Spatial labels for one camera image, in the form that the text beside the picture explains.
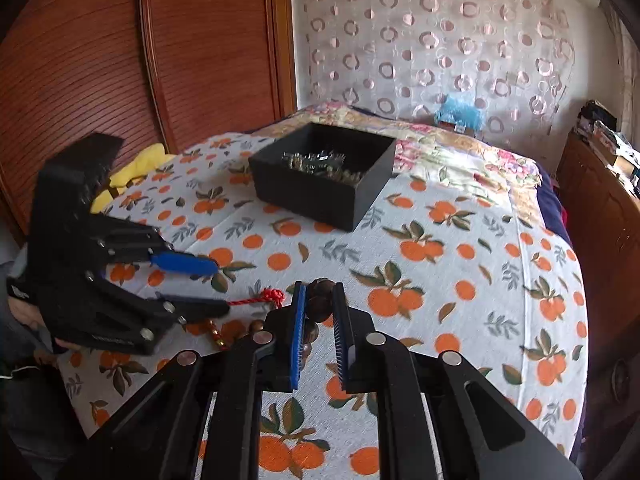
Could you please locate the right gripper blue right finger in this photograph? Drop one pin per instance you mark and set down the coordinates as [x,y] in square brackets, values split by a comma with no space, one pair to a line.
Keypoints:
[344,338]

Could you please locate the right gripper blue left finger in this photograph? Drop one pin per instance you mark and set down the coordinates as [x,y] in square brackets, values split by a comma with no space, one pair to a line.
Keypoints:
[298,307]

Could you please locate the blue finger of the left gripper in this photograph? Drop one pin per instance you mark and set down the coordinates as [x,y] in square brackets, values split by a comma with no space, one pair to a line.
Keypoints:
[184,263]
[189,309]

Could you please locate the person's left hand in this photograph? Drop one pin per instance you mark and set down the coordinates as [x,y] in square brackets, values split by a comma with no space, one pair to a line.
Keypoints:
[30,316]

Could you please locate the yellow plush toy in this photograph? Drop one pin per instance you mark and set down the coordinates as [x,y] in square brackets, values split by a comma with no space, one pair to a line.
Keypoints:
[149,159]

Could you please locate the orange print bed sheet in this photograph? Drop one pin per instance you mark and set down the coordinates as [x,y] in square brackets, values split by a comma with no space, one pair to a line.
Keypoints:
[438,268]

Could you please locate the black square storage box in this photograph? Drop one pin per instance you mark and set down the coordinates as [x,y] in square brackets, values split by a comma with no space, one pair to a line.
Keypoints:
[337,204]

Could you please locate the floral quilt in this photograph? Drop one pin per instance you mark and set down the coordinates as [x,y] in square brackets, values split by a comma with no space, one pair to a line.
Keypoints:
[429,153]

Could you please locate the wooden louvered wardrobe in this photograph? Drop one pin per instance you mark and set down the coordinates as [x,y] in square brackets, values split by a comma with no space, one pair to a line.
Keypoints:
[172,72]

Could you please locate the cardboard box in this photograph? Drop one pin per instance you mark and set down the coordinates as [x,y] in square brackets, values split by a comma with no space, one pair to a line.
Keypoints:
[460,129]

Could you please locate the dark blue blanket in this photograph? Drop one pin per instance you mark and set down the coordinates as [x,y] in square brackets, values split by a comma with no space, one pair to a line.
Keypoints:
[552,211]

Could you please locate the blue plastic bag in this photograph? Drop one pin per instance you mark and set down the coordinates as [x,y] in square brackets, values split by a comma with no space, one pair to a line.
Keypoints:
[460,112]

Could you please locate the wooden side cabinet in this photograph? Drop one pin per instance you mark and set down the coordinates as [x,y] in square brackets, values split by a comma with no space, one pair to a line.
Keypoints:
[603,225]

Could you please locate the pile of folded clothes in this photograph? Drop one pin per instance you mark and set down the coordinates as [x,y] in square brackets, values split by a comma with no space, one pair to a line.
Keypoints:
[595,125]

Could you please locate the red knotted cord tassel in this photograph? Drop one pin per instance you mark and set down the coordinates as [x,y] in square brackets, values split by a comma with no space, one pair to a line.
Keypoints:
[268,296]

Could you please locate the circle pattern wall curtain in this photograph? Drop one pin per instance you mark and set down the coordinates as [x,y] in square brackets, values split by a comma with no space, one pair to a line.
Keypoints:
[510,60]

